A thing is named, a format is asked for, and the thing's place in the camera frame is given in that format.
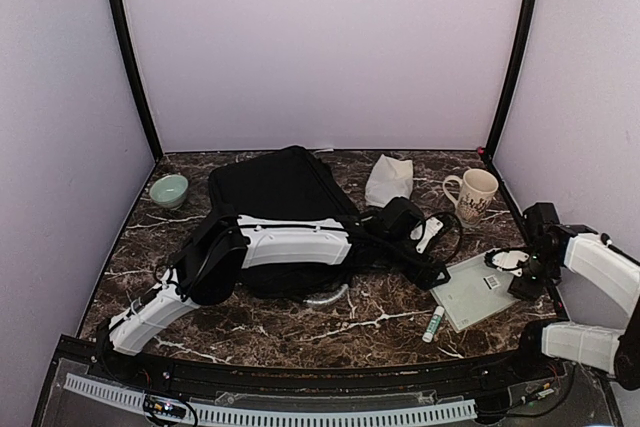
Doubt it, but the grey shrink-wrapped notebook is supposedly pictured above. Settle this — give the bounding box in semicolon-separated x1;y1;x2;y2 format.
431;254;517;333

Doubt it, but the black student backpack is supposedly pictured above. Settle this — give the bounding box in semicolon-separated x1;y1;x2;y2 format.
207;145;369;304

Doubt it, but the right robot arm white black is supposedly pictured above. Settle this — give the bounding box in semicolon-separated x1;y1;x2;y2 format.
484;202;639;391

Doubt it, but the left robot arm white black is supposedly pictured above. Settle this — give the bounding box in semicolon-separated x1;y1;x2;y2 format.
96;197;451;383

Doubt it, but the white tissue paper bag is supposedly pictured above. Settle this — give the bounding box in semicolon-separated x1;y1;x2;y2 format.
365;154;414;207

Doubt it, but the green white glue stick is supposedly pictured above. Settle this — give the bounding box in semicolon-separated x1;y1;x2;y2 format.
422;306;445;343

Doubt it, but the cream patterned mug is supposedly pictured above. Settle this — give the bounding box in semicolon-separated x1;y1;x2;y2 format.
442;168;499;228

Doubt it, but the pale green ceramic bowl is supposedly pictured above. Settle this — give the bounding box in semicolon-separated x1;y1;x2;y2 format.
149;174;189;209

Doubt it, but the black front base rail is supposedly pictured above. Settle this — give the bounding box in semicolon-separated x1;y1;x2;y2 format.
54;335;582;397

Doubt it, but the right black frame post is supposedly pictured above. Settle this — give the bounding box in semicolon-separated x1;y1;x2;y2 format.
482;0;536;164

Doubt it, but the black frame post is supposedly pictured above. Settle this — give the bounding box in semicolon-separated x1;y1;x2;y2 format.
108;0;164;162
482;0;536;164

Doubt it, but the white slotted cable duct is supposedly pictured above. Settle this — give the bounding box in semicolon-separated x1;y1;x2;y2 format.
63;374;478;427

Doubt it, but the left black frame post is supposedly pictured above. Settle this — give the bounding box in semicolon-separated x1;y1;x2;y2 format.
108;0;164;162

